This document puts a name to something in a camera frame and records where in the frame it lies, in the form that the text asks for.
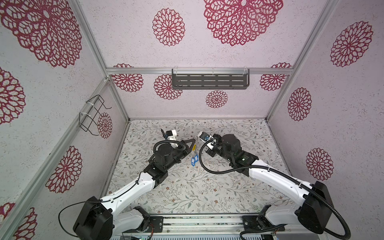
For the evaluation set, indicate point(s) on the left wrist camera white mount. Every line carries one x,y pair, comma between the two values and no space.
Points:
169,135

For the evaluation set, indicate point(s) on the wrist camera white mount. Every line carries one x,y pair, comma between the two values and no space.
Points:
205,137
169,135

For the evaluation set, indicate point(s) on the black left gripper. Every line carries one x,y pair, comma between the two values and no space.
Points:
185,152

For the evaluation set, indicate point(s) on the dark grey wall shelf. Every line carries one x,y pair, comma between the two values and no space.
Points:
197,81

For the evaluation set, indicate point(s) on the black wire wall rack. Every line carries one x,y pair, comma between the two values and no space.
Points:
90,117

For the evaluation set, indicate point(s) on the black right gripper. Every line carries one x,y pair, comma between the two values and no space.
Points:
211,152

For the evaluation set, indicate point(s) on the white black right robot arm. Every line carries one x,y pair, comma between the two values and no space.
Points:
313,208

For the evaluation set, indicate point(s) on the blue key tag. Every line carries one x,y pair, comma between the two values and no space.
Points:
194,160

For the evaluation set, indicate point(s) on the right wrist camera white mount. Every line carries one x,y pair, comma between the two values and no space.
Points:
205,137

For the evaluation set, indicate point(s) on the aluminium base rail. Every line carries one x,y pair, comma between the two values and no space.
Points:
204,227

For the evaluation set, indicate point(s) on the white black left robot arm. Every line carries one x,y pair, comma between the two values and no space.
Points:
102,218

